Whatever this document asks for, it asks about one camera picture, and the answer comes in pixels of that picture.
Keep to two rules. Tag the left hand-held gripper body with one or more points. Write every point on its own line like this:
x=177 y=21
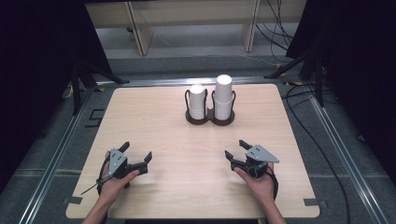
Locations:
x=117 y=161

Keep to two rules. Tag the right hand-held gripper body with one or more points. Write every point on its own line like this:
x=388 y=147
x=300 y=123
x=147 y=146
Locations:
x=259 y=155

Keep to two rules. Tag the dark brown double cup holder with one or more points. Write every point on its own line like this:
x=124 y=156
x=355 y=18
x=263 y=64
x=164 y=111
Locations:
x=209 y=120

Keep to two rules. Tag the person's left hand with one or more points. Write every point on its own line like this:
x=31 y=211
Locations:
x=115 y=186

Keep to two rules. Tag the person's right hand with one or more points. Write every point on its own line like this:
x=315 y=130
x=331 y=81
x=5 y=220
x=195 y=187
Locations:
x=260 y=186

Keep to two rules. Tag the grey tape strip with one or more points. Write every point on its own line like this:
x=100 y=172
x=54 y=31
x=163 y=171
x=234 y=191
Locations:
x=313 y=202
x=73 y=200

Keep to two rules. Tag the black tripod stand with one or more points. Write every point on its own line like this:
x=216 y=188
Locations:
x=81 y=77
x=311 y=63

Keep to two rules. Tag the dark curtain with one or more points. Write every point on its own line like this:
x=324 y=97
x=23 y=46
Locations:
x=43 y=62
x=358 y=62

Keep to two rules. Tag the beige wooden desk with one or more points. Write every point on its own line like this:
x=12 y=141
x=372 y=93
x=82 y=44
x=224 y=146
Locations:
x=193 y=12

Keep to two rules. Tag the metal floor rail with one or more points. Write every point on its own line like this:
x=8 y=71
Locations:
x=53 y=161
x=345 y=152

